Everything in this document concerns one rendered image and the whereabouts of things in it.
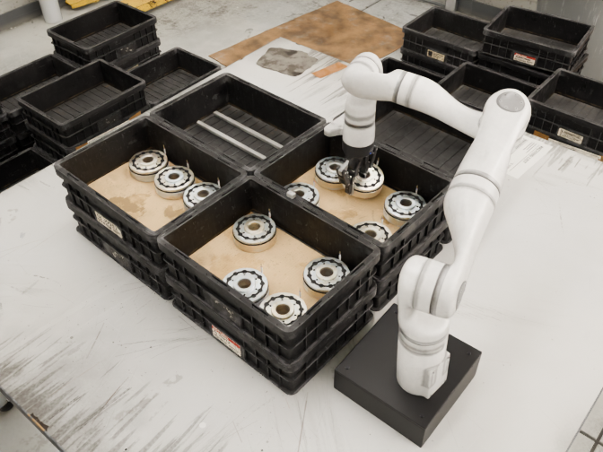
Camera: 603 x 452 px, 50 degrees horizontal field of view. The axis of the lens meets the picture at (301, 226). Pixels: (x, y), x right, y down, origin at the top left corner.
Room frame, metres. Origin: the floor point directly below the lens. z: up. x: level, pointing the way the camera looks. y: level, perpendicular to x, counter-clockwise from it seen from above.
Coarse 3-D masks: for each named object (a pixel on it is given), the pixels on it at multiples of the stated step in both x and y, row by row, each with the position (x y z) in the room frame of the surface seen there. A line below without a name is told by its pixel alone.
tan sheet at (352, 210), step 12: (312, 168) 1.38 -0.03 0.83; (300, 180) 1.33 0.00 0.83; (312, 180) 1.33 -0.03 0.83; (324, 192) 1.28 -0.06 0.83; (336, 192) 1.28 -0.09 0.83; (384, 192) 1.28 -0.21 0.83; (324, 204) 1.23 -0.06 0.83; (336, 204) 1.23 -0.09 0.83; (348, 204) 1.23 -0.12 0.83; (360, 204) 1.23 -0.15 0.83; (372, 204) 1.23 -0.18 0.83; (336, 216) 1.19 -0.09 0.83; (348, 216) 1.19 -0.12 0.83; (360, 216) 1.18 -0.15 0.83; (372, 216) 1.18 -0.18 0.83; (396, 228) 1.14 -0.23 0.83
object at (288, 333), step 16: (224, 192) 1.17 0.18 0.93; (272, 192) 1.17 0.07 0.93; (208, 208) 1.12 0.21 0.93; (304, 208) 1.11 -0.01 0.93; (176, 224) 1.06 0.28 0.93; (336, 224) 1.05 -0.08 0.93; (160, 240) 1.01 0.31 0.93; (176, 256) 0.96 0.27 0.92; (368, 256) 0.95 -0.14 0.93; (192, 272) 0.93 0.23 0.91; (208, 272) 0.91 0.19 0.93; (352, 272) 0.91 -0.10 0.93; (224, 288) 0.87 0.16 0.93; (336, 288) 0.86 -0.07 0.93; (240, 304) 0.83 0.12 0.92; (256, 304) 0.82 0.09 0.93; (320, 304) 0.82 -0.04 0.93; (272, 320) 0.78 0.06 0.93; (304, 320) 0.78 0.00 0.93; (288, 336) 0.76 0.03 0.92
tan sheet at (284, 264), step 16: (224, 240) 1.11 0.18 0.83; (288, 240) 1.10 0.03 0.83; (192, 256) 1.05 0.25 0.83; (208, 256) 1.05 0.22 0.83; (224, 256) 1.05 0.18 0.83; (240, 256) 1.05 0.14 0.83; (256, 256) 1.05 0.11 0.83; (272, 256) 1.05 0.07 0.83; (288, 256) 1.05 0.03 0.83; (304, 256) 1.05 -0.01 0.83; (320, 256) 1.05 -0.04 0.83; (224, 272) 1.00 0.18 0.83; (272, 272) 1.00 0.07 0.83; (288, 272) 1.00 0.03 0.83; (272, 288) 0.95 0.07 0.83; (288, 288) 0.95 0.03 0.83
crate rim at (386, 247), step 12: (312, 132) 1.40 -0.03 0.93; (300, 144) 1.35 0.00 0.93; (276, 156) 1.30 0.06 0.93; (396, 156) 1.30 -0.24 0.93; (264, 168) 1.26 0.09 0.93; (420, 168) 1.25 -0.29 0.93; (264, 180) 1.21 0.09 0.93; (444, 180) 1.20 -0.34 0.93; (444, 192) 1.15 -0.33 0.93; (312, 204) 1.12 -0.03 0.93; (432, 204) 1.11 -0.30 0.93; (420, 216) 1.07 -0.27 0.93; (348, 228) 1.04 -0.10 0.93; (408, 228) 1.04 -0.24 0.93; (372, 240) 1.00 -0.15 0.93; (396, 240) 1.00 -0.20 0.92; (384, 252) 0.98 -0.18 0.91
